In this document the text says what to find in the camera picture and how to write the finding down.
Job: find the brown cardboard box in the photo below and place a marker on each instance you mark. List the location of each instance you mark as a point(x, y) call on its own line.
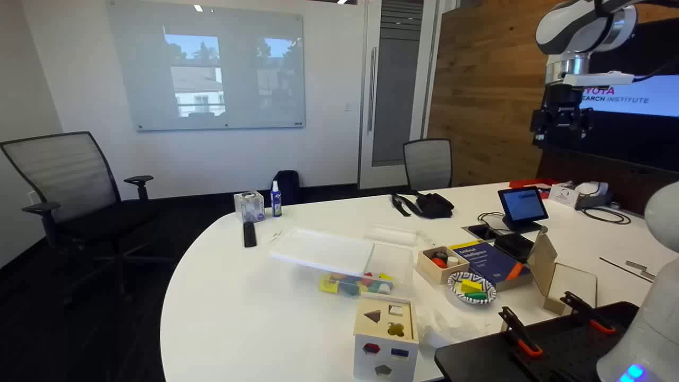
point(552, 280)

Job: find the small wooden block tray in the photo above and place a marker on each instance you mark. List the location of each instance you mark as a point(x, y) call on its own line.
point(437, 264)

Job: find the small tablet on stand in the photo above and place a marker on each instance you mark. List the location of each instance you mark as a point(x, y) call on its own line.
point(523, 210)

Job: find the white device on table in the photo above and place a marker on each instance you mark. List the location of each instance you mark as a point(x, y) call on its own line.
point(581, 196)

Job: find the black conference phone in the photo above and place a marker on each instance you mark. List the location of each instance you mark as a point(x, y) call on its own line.
point(423, 205)

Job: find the black orange clamp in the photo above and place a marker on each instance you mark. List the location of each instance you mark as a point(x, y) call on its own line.
point(581, 308)
point(521, 335)

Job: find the blue book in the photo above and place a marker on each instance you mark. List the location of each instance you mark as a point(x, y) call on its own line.
point(496, 266)

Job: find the wall monitor screen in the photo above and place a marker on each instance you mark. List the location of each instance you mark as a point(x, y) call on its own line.
point(638, 122)

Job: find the clear tissue box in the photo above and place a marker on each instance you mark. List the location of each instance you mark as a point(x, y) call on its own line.
point(249, 206)

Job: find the left black orange clamp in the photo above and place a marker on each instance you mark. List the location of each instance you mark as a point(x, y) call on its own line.
point(521, 335)

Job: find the black flat pad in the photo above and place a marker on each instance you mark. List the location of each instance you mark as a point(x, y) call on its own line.
point(515, 246)

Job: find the clear plastic bin with lid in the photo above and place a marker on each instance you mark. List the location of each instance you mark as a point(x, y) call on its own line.
point(377, 263)

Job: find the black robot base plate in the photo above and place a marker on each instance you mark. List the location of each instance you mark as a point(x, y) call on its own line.
point(552, 352)

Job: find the blue spray bottle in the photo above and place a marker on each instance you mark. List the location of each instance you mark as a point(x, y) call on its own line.
point(277, 200)

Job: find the grey far office chair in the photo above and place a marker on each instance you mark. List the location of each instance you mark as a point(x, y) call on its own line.
point(428, 165)

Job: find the black remote control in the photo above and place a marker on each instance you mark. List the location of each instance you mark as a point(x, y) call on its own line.
point(249, 234)

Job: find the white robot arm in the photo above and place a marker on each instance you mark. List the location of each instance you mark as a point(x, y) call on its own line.
point(570, 34)

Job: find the black backpack on floor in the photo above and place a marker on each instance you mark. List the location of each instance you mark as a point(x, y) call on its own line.
point(289, 185)

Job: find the wooden shape sorter box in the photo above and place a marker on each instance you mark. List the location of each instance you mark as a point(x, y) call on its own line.
point(385, 341)

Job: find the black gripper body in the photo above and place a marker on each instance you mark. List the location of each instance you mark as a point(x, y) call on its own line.
point(562, 119)

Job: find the bowl of coloured blocks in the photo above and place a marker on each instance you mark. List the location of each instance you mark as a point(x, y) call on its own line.
point(471, 290)

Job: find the black mesh office chair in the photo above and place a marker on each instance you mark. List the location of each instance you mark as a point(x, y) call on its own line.
point(82, 206)

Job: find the right black orange clamp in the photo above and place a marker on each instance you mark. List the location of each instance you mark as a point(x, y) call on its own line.
point(581, 308)

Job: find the glass whiteboard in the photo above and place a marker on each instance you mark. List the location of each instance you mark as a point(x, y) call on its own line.
point(194, 66)

